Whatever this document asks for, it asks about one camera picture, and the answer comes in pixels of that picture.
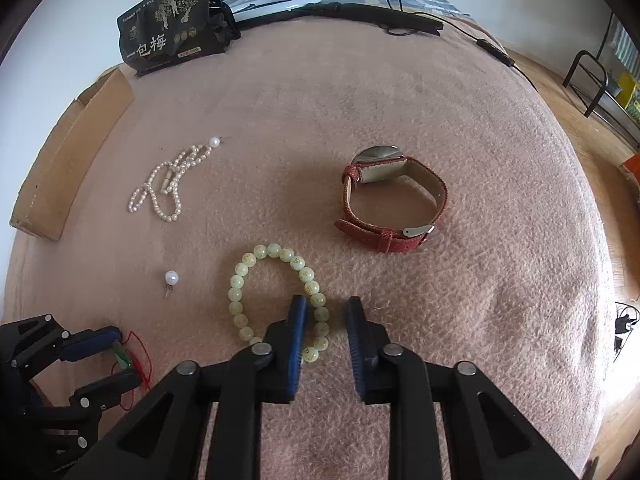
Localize green jade pendant red cord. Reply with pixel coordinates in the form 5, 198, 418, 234
111, 331, 153, 392

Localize yellow crate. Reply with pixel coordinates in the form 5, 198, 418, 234
617, 72, 640, 121

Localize black metal clothes rack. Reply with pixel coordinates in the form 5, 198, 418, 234
562, 10, 640, 151

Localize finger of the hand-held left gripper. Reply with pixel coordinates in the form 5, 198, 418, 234
0, 314, 125, 381
20, 371, 144, 443

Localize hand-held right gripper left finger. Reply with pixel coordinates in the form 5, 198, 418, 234
62, 295, 307, 480

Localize brown cardboard box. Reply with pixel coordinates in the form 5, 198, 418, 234
9, 67, 135, 242

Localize black cable with switch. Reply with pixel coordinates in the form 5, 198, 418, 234
385, 0, 538, 91

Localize black pouch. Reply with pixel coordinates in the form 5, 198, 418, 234
209, 0, 242, 53

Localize striped hanging cloth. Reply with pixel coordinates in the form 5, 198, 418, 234
607, 22, 640, 76

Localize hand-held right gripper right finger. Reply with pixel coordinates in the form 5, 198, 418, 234
346, 296, 581, 480

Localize pale green bead bracelet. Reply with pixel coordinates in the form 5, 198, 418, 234
228, 243, 332, 364

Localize white pearl necklace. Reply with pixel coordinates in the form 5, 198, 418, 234
127, 136, 223, 223

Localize black snack bag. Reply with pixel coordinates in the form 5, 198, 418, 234
116, 0, 216, 78

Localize red strap wristwatch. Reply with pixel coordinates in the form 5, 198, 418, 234
334, 144, 448, 255

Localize black charger cables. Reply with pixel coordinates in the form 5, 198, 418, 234
614, 302, 640, 356

